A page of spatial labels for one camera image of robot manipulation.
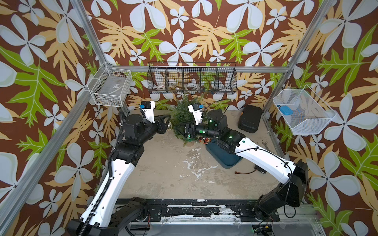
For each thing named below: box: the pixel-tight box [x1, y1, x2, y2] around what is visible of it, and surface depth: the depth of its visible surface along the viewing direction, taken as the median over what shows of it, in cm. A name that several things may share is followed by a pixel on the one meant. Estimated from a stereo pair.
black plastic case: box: [238, 104, 263, 134], surface depth 110 cm
